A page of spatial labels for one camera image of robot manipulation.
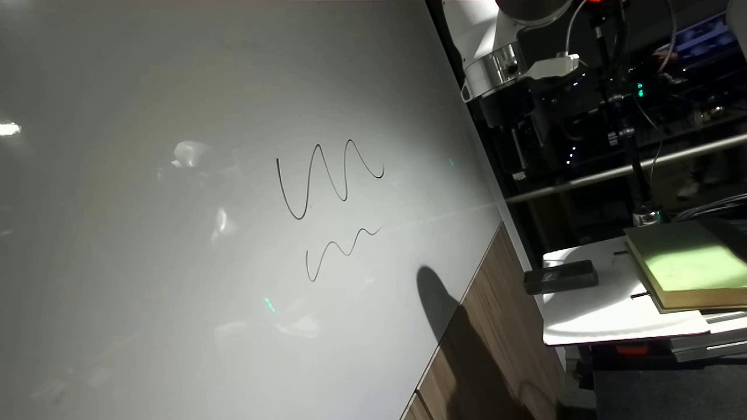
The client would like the green notepad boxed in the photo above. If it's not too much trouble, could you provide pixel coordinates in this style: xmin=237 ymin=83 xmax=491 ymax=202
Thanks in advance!
xmin=624 ymin=219 xmax=747 ymax=313

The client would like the glowing computer monitor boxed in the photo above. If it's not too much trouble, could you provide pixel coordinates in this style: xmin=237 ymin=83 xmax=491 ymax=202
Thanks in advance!
xmin=673 ymin=10 xmax=742 ymax=61

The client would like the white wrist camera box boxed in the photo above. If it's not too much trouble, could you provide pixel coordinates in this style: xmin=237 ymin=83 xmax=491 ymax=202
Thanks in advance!
xmin=526 ymin=52 xmax=584 ymax=82

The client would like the silver metal rail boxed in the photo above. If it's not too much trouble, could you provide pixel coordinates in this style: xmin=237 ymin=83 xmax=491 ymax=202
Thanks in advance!
xmin=505 ymin=131 xmax=747 ymax=206

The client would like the black whiteboard eraser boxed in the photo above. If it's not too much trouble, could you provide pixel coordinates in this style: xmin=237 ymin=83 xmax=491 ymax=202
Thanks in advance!
xmin=522 ymin=258 xmax=599 ymax=296

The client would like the large black marker squiggle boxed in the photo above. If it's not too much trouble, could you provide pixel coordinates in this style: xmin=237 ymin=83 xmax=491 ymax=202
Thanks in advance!
xmin=274 ymin=137 xmax=388 ymax=221

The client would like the white side table board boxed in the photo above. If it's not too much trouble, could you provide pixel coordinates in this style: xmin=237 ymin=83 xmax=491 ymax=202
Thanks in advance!
xmin=542 ymin=234 xmax=711 ymax=347

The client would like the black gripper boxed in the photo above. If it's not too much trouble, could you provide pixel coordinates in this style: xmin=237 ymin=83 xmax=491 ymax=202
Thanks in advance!
xmin=481 ymin=76 xmax=557 ymax=137

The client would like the black tripod pole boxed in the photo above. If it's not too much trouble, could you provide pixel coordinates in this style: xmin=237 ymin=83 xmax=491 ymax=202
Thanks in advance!
xmin=593 ymin=0 xmax=666 ymax=229

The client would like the small black marker squiggle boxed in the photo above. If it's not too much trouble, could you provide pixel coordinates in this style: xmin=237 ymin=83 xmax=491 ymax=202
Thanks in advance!
xmin=304 ymin=224 xmax=382 ymax=285

